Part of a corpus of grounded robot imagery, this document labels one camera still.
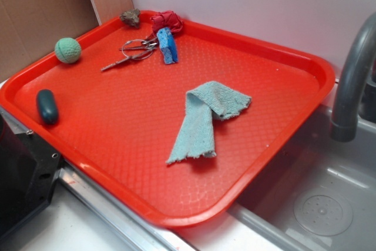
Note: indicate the brown cardboard panel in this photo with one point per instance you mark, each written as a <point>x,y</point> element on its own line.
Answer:
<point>31,28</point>

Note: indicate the metal key ring tools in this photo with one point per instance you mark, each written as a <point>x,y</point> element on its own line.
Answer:
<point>134,50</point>

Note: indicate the blue sponge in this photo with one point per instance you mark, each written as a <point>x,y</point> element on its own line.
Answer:
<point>167,46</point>

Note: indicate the brown rock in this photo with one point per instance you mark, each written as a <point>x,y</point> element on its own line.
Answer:
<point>131,18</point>

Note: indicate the grey sink faucet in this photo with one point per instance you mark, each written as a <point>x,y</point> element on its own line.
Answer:
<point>355,95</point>

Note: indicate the light blue towel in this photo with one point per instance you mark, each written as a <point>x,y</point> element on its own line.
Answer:
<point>204,104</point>

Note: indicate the dark green plastic pickle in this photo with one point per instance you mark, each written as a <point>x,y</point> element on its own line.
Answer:
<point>47,107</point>

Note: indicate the red plastic tray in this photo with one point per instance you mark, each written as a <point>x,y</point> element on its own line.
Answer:
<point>119,127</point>

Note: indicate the green textured ball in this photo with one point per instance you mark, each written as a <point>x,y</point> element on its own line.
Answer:
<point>68,50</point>

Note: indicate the red crumpled cloth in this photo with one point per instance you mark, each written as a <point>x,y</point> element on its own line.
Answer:
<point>166,19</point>

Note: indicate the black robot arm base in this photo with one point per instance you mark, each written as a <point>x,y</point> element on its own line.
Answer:
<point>29,170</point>

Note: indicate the grey plastic sink basin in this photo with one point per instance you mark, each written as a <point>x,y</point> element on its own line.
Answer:
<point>316,193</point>

